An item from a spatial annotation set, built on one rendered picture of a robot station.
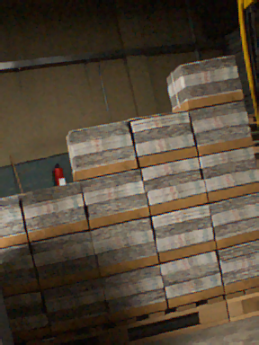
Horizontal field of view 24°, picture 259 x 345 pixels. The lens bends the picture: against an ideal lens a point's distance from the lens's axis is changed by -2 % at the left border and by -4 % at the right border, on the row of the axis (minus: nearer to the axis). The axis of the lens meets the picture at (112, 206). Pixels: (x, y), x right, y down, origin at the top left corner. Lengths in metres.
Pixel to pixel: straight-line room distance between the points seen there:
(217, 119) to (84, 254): 0.91
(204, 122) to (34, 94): 7.40
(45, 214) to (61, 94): 7.59
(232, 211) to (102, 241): 0.65
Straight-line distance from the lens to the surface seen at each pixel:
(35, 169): 10.01
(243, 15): 3.68
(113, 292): 2.92
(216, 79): 3.03
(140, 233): 2.90
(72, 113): 10.39
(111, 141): 2.89
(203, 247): 2.97
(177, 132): 2.95
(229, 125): 3.01
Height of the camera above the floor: 0.84
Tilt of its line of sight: 3 degrees down
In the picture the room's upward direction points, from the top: 12 degrees counter-clockwise
